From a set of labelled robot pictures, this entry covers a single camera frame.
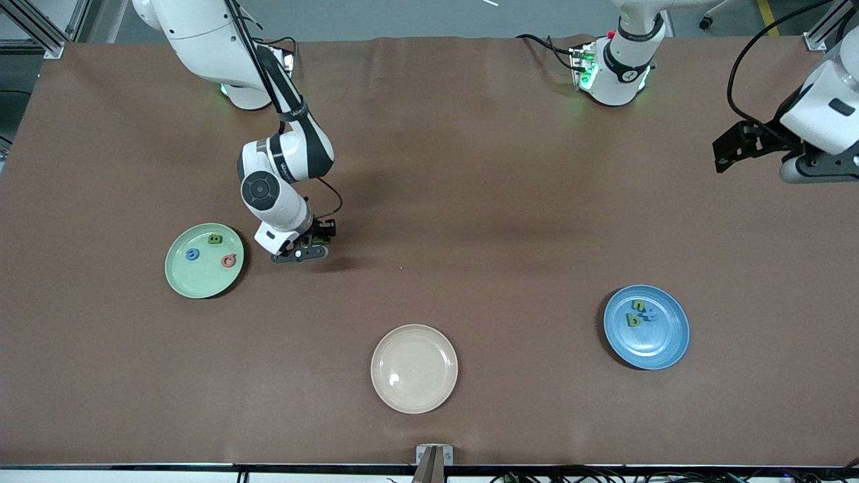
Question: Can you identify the beige plastic plate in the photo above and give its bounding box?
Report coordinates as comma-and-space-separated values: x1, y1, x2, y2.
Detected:
370, 324, 459, 415

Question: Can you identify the aluminium frame profile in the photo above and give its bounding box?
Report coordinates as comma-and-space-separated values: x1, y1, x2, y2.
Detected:
804, 0, 850, 52
0, 0, 101, 60

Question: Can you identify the office chair caster leg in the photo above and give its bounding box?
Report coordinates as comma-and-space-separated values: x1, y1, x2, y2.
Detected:
698, 0, 739, 31

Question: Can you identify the brown table cover sheet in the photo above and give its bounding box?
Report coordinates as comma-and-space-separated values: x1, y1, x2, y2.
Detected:
0, 35, 859, 468

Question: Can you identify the metal table edge bracket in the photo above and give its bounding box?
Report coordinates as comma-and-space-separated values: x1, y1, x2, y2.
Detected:
415, 444, 454, 483

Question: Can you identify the blue plastic plate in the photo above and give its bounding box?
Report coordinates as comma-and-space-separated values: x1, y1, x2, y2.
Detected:
603, 284, 691, 371

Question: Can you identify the green plastic plate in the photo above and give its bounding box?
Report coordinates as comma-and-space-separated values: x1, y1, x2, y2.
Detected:
164, 223, 245, 300

